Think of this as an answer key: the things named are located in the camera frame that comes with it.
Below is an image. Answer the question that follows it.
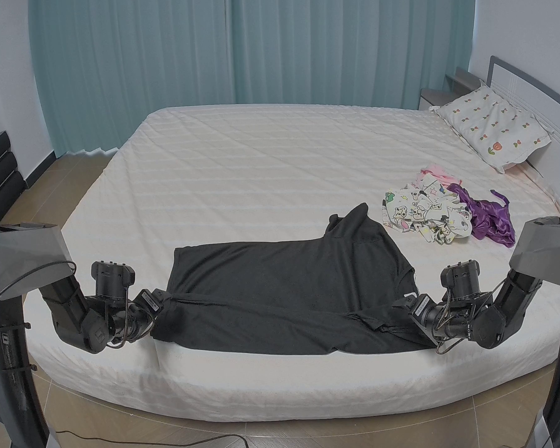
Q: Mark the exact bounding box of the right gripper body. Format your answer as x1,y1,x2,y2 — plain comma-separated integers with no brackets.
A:
403,295,437,332

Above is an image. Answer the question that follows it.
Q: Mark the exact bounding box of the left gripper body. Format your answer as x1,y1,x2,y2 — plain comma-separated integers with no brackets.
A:
136,288,170,318

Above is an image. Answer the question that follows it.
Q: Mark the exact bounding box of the black T-shirt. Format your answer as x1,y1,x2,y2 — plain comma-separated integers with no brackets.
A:
150,202,441,356

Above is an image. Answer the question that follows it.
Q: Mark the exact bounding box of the white printed pyjama garment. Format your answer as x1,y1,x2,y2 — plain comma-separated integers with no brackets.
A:
382,180,474,246

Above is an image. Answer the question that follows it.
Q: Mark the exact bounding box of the purple garment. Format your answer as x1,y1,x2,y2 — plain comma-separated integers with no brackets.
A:
447,183,516,248

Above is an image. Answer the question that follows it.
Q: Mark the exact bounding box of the pink garment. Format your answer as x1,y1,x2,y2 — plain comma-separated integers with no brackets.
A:
413,164,458,190

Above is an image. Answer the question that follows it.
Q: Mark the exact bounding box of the bed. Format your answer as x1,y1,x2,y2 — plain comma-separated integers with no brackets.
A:
22,55,560,422

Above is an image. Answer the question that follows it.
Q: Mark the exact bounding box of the white printed pillow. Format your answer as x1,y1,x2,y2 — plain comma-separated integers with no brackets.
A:
429,82,555,174

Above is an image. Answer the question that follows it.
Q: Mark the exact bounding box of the grey bedside table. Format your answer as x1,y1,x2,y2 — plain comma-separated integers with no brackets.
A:
419,67,486,111

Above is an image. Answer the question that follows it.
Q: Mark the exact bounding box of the blue-green curtain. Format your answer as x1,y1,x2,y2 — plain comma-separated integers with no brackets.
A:
28,0,236,155
231,0,477,111

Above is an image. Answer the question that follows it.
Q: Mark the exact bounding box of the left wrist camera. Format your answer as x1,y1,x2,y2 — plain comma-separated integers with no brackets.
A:
91,260,137,299

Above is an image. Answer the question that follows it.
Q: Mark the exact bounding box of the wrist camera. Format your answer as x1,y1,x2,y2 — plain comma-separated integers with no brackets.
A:
440,260,484,300
91,260,137,299

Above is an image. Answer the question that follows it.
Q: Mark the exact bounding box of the black cable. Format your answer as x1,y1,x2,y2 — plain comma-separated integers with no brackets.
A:
58,430,251,448
435,334,468,356
0,261,76,330

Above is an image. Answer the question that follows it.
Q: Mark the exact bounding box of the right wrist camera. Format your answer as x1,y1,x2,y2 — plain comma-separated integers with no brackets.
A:
440,260,484,300

